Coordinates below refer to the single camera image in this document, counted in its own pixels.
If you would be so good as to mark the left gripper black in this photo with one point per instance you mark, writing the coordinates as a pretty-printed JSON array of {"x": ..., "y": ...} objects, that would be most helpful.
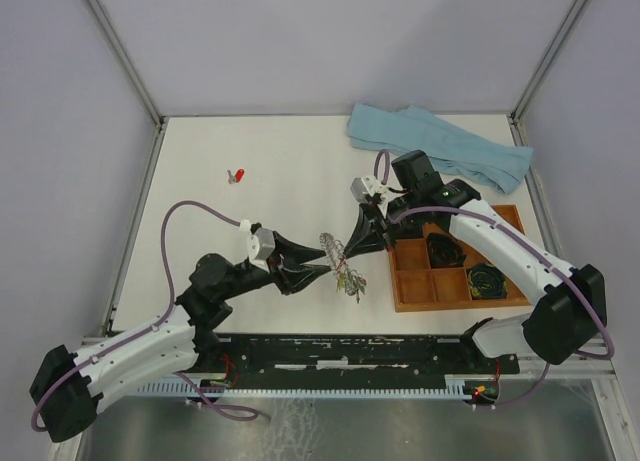
[{"x": 278, "y": 270}]

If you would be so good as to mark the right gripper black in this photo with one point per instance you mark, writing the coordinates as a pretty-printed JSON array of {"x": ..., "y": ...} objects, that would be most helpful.
[{"x": 375, "y": 224}]

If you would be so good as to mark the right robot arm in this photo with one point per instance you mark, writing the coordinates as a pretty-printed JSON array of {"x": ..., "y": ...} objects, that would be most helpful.
[{"x": 568, "y": 315}]

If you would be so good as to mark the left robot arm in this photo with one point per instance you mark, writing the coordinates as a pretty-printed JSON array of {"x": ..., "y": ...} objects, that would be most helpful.
[{"x": 70, "y": 389}]

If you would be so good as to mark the wooden compartment tray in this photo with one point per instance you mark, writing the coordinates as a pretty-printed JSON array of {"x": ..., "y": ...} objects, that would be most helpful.
[{"x": 419, "y": 287}]

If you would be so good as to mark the light blue cloth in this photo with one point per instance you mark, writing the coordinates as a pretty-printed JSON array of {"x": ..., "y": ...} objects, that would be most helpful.
[{"x": 452, "y": 150}]

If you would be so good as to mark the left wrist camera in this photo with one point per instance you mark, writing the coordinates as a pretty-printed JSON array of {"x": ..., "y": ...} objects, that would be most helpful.
[{"x": 260, "y": 243}]

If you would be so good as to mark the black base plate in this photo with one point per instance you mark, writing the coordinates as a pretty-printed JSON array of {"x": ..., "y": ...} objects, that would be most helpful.
[{"x": 436, "y": 354}]

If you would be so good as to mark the white slotted cable duct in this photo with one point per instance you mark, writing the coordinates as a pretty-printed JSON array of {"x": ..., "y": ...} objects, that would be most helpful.
[{"x": 174, "y": 387}]

